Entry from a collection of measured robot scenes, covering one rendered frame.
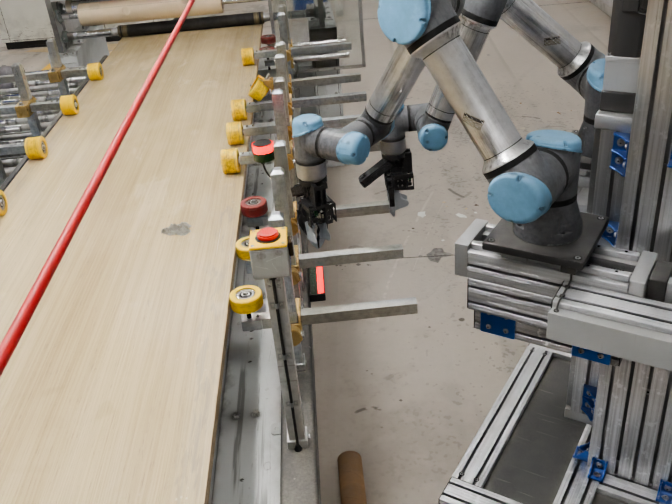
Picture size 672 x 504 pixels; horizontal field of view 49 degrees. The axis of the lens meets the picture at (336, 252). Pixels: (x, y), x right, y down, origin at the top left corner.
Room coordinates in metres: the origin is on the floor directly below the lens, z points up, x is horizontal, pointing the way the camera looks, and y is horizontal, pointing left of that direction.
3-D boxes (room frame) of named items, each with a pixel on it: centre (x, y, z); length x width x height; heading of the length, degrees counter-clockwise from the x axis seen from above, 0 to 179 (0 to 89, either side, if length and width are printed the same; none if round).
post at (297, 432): (1.18, 0.12, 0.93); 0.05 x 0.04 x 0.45; 1
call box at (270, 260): (1.19, 0.12, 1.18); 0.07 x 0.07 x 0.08; 1
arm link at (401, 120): (1.99, -0.20, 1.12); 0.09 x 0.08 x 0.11; 88
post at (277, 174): (1.70, 0.13, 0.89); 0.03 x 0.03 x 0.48; 1
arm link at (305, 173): (1.66, 0.04, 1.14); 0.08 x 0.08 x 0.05
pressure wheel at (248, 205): (1.98, 0.23, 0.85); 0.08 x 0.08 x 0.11
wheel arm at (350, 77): (2.99, 0.01, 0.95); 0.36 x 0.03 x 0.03; 91
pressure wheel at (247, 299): (1.48, 0.23, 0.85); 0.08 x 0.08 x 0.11
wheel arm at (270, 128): (2.49, 0.07, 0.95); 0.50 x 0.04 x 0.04; 91
